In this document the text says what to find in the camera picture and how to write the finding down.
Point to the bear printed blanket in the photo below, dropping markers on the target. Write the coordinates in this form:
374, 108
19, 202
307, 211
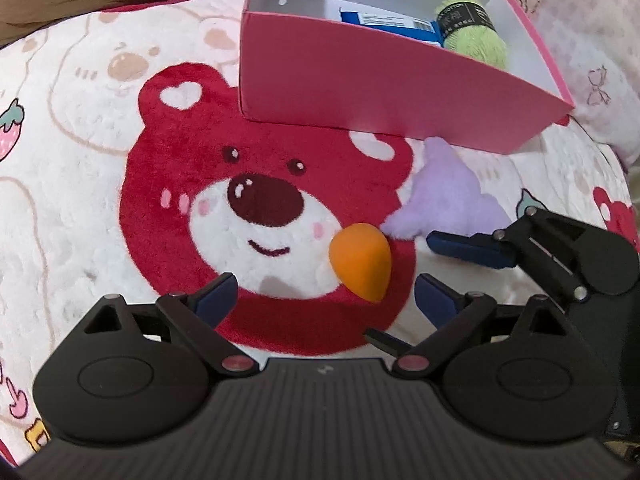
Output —
75, 185

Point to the blue wipes packet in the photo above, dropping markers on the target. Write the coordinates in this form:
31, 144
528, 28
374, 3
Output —
400, 30

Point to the orange makeup sponge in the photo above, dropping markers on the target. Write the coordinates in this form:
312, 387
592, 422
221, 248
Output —
360, 260

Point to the pink cardboard box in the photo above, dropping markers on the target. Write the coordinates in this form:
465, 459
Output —
350, 75

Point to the green yarn ball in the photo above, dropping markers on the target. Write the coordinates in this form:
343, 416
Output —
475, 40

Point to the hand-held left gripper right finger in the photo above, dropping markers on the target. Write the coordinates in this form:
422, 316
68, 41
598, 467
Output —
435, 300

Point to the purple plush toy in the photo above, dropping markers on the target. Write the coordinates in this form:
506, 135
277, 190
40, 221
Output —
450, 195

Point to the pink patterned pillow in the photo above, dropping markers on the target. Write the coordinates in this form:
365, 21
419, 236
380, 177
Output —
590, 35

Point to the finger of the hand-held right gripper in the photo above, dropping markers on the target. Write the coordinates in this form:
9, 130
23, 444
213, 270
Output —
387, 342
465, 247

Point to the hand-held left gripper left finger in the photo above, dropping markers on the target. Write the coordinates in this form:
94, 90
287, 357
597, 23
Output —
217, 297

